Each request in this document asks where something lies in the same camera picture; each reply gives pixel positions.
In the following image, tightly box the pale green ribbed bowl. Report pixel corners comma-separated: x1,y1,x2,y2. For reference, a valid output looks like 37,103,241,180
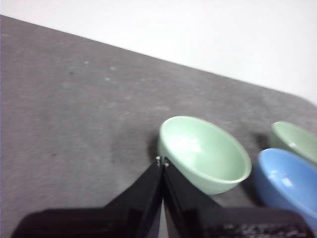
269,120,317,166
158,115,253,195

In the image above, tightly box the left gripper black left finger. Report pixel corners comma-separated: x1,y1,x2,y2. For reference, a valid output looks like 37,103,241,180
12,156,163,238

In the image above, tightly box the blue ribbed bowl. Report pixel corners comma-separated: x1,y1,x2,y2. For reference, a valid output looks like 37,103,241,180
256,148,317,234

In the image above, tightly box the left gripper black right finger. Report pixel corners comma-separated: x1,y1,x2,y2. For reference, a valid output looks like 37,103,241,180
162,162,316,238

